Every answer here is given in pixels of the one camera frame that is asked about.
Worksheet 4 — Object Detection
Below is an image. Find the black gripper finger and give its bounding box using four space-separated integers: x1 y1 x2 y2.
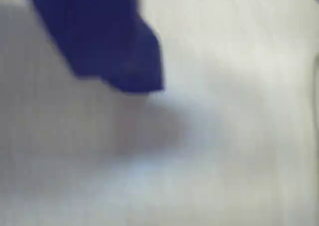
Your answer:
23 0 164 95

